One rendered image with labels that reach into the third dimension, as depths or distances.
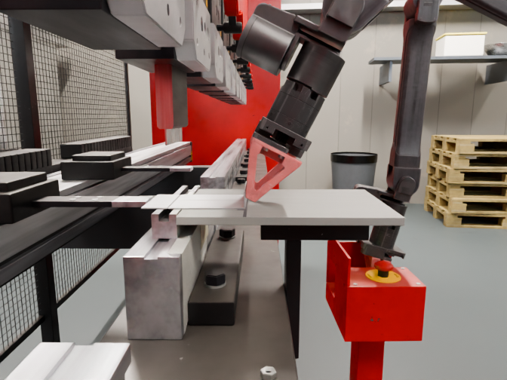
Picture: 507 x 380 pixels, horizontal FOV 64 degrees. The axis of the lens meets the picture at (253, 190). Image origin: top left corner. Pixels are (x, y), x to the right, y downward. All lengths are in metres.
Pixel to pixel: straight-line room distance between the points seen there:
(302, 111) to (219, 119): 2.22
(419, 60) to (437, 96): 4.59
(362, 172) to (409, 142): 3.73
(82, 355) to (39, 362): 0.02
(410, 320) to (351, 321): 0.12
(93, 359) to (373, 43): 5.27
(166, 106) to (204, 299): 0.23
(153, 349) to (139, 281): 0.07
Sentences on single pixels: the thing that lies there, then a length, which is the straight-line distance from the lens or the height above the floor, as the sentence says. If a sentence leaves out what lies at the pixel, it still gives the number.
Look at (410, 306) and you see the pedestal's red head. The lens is 0.90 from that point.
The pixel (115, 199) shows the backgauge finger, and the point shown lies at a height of 1.00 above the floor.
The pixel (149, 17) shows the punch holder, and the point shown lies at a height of 1.18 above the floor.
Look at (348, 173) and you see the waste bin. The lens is 4.65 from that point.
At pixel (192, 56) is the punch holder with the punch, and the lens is 0.46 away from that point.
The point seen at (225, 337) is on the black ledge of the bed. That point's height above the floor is 0.87.
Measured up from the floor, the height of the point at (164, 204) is 1.00.
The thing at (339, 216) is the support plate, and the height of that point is 1.00.
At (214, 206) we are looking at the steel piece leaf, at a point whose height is 1.00.
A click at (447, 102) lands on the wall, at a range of 5.58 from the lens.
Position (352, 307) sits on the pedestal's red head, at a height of 0.73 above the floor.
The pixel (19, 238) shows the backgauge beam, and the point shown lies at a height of 0.94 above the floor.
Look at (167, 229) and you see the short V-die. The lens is 0.49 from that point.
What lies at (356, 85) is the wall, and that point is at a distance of 5.34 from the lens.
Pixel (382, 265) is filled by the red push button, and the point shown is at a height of 0.81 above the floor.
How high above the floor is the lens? 1.11
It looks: 10 degrees down
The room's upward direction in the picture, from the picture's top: straight up
